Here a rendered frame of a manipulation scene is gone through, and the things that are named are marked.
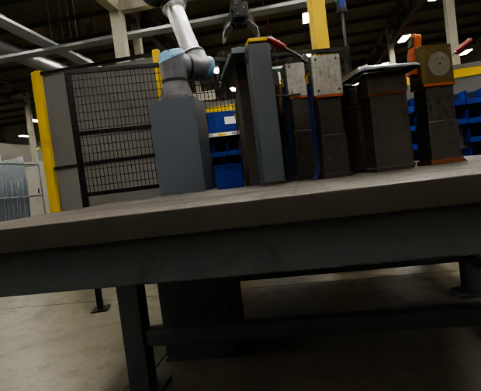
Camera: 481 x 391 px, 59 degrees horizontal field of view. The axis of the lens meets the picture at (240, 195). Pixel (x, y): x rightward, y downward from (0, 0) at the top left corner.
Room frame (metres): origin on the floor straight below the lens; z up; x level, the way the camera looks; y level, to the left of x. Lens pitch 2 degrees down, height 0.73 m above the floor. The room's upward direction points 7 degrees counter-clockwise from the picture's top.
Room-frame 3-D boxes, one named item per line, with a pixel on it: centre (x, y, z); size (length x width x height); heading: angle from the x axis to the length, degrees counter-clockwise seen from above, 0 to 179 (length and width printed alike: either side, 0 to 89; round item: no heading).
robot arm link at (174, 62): (1.91, 0.22, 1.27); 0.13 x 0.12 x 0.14; 130
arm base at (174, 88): (1.91, 0.23, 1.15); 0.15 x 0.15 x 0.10
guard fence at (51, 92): (4.08, 1.20, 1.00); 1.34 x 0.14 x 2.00; 81
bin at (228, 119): (2.76, 0.01, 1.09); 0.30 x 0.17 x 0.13; 100
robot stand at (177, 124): (1.91, 0.23, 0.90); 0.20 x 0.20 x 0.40; 81
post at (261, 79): (1.37, -0.11, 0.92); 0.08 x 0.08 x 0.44; 8
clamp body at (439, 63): (1.35, -0.65, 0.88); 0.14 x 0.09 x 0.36; 98
